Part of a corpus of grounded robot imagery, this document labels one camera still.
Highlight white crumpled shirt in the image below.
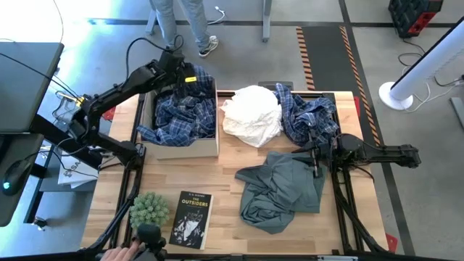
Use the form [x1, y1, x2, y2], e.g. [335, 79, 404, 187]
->
[219, 84, 284, 149]

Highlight black camera on tripod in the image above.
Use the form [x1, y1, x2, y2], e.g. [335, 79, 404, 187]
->
[134, 222, 168, 261]

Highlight black hazard-striped floor mat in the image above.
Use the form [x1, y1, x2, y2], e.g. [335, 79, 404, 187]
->
[295, 25, 382, 146]

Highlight black computer mouse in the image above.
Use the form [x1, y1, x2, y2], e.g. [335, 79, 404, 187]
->
[1, 159, 33, 197]

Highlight small green artificial plant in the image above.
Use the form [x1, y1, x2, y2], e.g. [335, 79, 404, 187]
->
[128, 191, 170, 230]

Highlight person's legs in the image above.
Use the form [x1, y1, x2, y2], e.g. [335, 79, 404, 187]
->
[149, 0, 220, 59]

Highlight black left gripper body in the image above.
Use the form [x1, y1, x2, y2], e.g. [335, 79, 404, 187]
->
[156, 49, 199, 91]

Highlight beige fabric storage box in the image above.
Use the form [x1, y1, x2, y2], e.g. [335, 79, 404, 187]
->
[138, 78, 220, 161]

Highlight dark grey desk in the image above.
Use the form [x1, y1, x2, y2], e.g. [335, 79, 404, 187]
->
[0, 41, 66, 228]

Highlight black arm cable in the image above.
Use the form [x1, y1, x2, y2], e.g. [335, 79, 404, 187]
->
[124, 33, 185, 85]

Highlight black Outsiders paperback book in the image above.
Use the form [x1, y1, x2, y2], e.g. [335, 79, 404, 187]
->
[168, 190, 215, 251]

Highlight white cable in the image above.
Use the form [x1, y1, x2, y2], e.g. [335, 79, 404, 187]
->
[207, 5, 226, 26]

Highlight grey-green trousers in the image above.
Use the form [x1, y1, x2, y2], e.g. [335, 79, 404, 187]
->
[234, 150, 328, 236]

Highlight white pole stand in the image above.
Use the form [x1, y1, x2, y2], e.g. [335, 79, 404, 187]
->
[378, 15, 464, 112]

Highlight person's hand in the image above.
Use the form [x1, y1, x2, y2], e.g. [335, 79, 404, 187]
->
[100, 240, 146, 261]

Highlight dark blue plaid shirt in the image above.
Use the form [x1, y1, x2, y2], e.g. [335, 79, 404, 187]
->
[136, 62, 218, 148]

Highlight grey desk leg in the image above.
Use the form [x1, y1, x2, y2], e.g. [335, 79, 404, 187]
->
[262, 0, 273, 44]
[144, 7, 161, 36]

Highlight black and red crate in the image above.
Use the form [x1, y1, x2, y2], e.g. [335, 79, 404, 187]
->
[387, 0, 445, 39]

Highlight light blue plaid shirt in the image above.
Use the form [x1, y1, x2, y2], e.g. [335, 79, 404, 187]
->
[273, 82, 341, 147]

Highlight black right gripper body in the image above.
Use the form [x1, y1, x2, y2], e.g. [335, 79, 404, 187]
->
[294, 138, 334, 162]

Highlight white printed paper sheets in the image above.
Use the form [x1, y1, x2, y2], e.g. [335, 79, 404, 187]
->
[57, 154, 99, 190]

